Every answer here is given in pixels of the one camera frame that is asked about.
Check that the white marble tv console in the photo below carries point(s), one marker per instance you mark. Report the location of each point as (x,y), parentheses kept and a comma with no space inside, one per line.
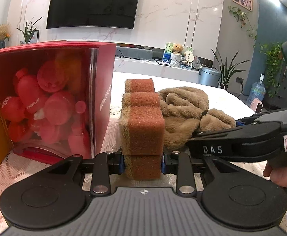
(152,68)

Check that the black wall television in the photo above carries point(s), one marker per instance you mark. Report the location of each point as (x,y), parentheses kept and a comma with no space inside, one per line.
(95,13)

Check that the brown plush towel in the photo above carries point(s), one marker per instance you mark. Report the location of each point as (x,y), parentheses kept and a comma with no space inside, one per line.
(186,111)

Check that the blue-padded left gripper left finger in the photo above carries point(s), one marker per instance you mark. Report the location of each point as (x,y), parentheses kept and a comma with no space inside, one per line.
(106,164)

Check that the red lidded clear box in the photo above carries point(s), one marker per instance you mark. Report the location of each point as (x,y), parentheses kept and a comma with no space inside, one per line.
(55,98)

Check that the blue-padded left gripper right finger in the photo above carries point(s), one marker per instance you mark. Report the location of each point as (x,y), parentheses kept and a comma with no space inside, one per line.
(179,164)

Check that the grey blue trash bin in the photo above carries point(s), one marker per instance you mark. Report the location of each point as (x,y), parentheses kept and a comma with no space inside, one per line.
(209,76)

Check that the hanging ivy plant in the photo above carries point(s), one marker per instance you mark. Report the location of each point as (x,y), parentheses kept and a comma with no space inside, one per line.
(268,38)

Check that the tall green floor plant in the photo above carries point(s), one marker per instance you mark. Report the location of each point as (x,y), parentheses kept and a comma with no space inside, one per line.
(227,68)

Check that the green plant in glass vase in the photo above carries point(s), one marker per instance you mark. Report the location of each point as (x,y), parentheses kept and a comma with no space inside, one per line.
(29,29)

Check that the pink small heater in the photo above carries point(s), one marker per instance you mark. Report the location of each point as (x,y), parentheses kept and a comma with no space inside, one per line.
(256,105)

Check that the teddy bear bouquet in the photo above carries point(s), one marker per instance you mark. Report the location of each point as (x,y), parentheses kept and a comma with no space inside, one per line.
(176,55)

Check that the brown sponge stack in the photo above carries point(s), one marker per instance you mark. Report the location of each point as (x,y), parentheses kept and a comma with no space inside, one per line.
(142,130)

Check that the person's right hand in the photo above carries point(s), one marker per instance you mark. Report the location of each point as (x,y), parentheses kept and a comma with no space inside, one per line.
(276,175)

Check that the dried yellow flower vase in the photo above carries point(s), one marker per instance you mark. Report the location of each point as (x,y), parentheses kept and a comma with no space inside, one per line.
(4,35)

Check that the large water bottle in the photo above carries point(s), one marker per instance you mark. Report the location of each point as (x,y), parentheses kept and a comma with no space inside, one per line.
(257,90)

